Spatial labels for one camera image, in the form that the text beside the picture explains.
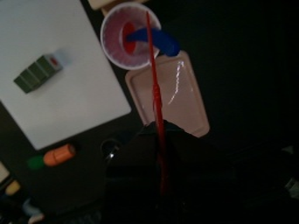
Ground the white cutting board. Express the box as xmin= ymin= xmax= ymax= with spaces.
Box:
xmin=0 ymin=0 xmax=133 ymax=151

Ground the red paper cup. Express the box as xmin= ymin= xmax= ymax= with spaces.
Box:
xmin=98 ymin=2 xmax=162 ymax=71

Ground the tan rounded object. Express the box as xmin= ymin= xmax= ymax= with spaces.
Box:
xmin=4 ymin=179 xmax=21 ymax=196

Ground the pale pink rounded object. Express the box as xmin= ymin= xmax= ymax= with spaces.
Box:
xmin=22 ymin=200 xmax=45 ymax=224

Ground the blue curved toy piece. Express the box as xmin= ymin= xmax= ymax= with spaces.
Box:
xmin=125 ymin=26 xmax=182 ymax=58

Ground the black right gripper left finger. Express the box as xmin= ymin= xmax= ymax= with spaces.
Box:
xmin=104 ymin=121 xmax=161 ymax=224

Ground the green toy sushi roll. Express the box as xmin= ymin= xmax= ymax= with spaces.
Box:
xmin=13 ymin=53 xmax=64 ymax=95

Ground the orange toy carrot green top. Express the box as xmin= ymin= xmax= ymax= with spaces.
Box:
xmin=25 ymin=143 xmax=77 ymax=171

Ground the pink plastic plate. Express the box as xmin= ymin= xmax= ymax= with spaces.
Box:
xmin=124 ymin=50 xmax=210 ymax=138

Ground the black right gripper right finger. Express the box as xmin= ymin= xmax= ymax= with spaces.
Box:
xmin=162 ymin=119 xmax=237 ymax=224

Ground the small black round knob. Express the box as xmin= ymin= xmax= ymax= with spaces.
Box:
xmin=98 ymin=138 xmax=125 ymax=161

